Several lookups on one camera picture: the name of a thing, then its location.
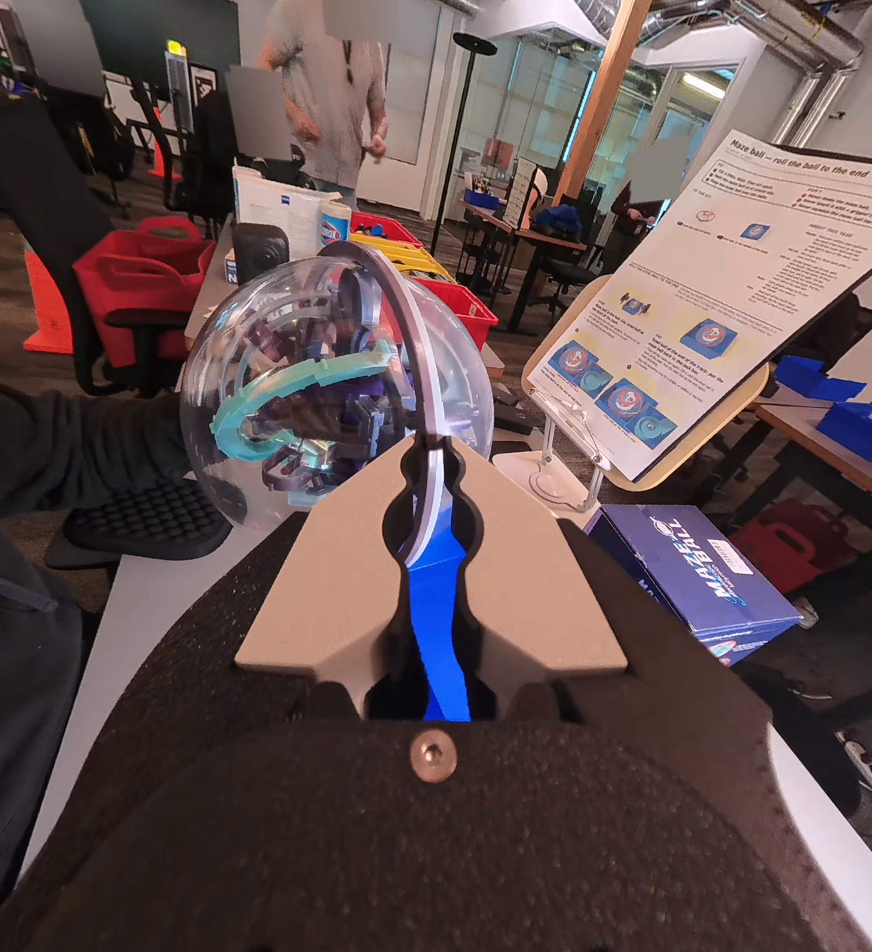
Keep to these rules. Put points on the person's left forearm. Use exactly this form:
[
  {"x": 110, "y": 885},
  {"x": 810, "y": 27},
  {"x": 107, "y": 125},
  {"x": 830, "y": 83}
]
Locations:
[{"x": 64, "y": 446}]

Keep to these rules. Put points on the red chair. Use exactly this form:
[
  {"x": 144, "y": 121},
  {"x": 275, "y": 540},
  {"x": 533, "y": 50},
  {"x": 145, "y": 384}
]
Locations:
[{"x": 139, "y": 283}]

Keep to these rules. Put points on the black mesh pad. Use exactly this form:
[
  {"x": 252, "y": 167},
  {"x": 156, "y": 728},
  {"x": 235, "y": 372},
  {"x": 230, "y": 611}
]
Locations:
[{"x": 146, "y": 521}]

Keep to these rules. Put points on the person's black sweatshirt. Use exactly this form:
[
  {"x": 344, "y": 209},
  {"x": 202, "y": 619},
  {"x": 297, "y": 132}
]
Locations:
[{"x": 12, "y": 699}]

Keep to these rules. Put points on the orange traffic cone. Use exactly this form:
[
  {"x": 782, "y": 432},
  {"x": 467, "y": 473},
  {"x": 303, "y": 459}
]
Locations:
[{"x": 49, "y": 305}]

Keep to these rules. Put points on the instruction sheet on stand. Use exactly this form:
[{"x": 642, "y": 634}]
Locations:
[{"x": 555, "y": 484}]

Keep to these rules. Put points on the blue plastic bin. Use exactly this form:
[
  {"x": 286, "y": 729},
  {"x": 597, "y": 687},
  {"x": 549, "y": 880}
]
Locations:
[{"x": 436, "y": 625}]

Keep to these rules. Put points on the small blue bin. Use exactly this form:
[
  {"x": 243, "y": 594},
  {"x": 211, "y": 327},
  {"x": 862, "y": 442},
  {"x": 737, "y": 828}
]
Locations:
[{"x": 853, "y": 432}]

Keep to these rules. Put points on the white carton box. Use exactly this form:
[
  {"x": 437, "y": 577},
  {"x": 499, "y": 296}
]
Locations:
[{"x": 276, "y": 206}]

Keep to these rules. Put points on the black floor lamp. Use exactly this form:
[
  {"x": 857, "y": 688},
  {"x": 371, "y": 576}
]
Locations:
[{"x": 473, "y": 42}]

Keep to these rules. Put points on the black office chair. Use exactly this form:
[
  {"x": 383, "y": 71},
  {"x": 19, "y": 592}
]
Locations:
[{"x": 34, "y": 223}]

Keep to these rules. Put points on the yellow plastic bin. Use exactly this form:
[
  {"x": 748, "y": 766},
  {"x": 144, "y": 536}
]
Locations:
[{"x": 406, "y": 256}]

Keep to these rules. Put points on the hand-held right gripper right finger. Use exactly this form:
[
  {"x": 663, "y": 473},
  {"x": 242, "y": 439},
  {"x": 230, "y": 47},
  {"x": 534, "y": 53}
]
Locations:
[{"x": 540, "y": 595}]

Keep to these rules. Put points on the clear plastic maze ball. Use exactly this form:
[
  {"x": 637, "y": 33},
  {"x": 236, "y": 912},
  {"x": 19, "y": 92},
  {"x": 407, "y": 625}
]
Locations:
[{"x": 317, "y": 387}]

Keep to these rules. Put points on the red plastic bin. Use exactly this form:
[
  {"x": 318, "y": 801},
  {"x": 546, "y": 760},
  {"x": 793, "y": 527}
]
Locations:
[{"x": 459, "y": 305}]

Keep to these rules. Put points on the dark blue cardboard box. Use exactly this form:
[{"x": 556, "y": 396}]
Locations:
[{"x": 704, "y": 580}]

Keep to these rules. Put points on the wipes canister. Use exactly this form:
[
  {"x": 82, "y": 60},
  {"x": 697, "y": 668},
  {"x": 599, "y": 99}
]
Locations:
[{"x": 334, "y": 223}]

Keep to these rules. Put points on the printed instruction sheet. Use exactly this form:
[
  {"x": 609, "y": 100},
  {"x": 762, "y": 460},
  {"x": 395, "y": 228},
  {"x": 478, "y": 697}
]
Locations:
[{"x": 734, "y": 283}]

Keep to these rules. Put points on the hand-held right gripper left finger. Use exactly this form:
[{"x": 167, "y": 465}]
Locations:
[{"x": 325, "y": 595}]

